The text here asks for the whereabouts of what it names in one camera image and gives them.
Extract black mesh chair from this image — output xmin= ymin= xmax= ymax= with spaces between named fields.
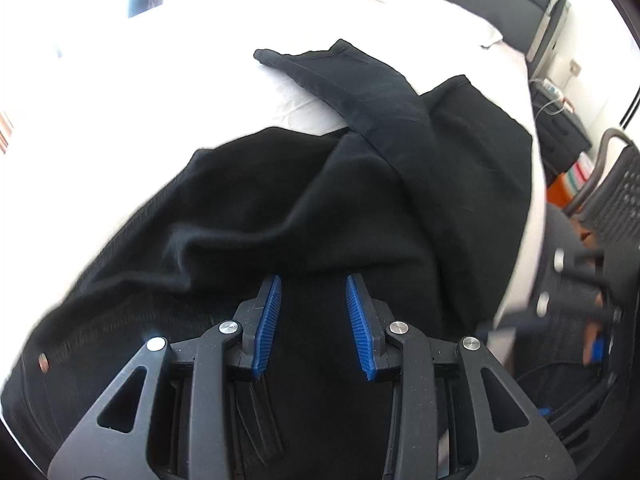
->
xmin=562 ymin=128 xmax=640 ymax=281

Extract orange storage box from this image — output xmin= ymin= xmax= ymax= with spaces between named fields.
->
xmin=547 ymin=153 xmax=594 ymax=208

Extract right hand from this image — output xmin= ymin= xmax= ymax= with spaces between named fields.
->
xmin=567 ymin=219 xmax=603 ymax=367

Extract white bed with sheet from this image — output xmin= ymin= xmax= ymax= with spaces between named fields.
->
xmin=0 ymin=0 xmax=549 ymax=411

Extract black pants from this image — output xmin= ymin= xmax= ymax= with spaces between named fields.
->
xmin=1 ymin=40 xmax=533 ymax=479

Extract dark nightstand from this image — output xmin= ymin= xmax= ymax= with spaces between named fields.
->
xmin=529 ymin=81 xmax=592 ymax=186

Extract white charging cable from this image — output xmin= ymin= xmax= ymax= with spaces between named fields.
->
xmin=529 ymin=77 xmax=576 ymax=122

